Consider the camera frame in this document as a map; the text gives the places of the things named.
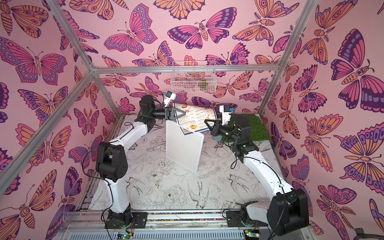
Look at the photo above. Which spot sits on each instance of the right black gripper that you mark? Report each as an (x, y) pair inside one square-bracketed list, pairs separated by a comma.
[(217, 128)]

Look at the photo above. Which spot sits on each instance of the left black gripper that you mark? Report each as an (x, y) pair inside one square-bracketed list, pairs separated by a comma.
[(170, 114)]

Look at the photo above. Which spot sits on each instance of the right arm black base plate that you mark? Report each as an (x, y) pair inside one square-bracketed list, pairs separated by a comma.
[(234, 219)]

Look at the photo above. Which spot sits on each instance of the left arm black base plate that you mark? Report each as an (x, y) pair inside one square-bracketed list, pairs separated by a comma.
[(135, 220)]

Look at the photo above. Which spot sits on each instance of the white wire rack basket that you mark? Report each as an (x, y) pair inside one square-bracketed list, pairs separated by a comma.
[(194, 77)]

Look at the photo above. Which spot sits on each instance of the green artificial grass mat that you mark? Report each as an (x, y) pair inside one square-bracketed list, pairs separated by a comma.
[(258, 130)]

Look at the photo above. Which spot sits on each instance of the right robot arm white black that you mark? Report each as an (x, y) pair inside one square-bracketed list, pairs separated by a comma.
[(288, 209)]

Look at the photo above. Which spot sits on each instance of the laminated dim sum menu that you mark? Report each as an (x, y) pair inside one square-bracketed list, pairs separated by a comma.
[(193, 121)]

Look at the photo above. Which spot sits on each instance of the white cutting board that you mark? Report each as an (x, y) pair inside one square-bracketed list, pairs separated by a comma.
[(184, 150)]

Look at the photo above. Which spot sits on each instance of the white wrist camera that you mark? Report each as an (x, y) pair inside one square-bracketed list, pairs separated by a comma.
[(226, 112), (168, 98)]

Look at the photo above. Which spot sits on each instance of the aluminium front rail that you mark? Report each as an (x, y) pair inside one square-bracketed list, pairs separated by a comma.
[(168, 225)]

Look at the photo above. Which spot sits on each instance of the aluminium cage frame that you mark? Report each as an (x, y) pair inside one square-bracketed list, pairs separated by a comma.
[(121, 34)]

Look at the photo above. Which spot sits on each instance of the small green circuit board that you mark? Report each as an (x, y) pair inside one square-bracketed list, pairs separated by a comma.
[(125, 236)]

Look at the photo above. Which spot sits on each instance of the right small circuit board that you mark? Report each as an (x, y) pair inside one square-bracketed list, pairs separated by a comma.
[(252, 234)]

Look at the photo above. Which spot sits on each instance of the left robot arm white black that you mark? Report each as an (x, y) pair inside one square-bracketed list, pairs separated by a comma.
[(112, 163)]

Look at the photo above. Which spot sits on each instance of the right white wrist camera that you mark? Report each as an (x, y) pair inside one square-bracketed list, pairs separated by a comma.
[(226, 112)]

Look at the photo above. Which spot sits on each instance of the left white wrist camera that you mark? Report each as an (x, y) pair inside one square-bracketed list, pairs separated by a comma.
[(168, 98)]

